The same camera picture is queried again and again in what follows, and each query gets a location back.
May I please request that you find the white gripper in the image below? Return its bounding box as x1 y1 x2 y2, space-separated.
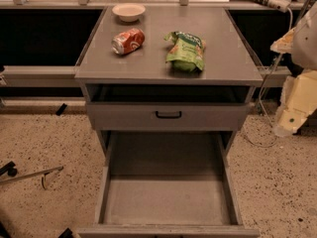
270 28 317 137

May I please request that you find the green rice chip bag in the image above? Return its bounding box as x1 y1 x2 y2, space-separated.
164 31 206 72

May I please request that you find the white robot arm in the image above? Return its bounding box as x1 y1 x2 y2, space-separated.
270 2 317 137

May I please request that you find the grey drawer cabinet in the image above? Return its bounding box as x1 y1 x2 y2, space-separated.
75 6 263 151

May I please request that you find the grey open bottom drawer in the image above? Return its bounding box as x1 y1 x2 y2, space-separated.
78 132 260 238

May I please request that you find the grey middle drawer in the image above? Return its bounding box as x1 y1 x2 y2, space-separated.
86 103 249 132

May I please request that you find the orange soda can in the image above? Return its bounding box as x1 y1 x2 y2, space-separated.
112 28 145 55

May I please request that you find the white ceramic bowl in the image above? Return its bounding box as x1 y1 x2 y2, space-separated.
112 3 146 23

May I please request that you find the black block on floor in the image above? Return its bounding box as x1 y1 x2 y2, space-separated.
55 103 67 116

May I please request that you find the metal rod on floor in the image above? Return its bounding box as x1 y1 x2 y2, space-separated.
0 166 63 189

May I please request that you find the white cable on floor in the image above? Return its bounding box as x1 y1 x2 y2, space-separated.
240 7 294 149

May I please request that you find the black drawer handle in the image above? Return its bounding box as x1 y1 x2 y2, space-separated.
155 111 182 119

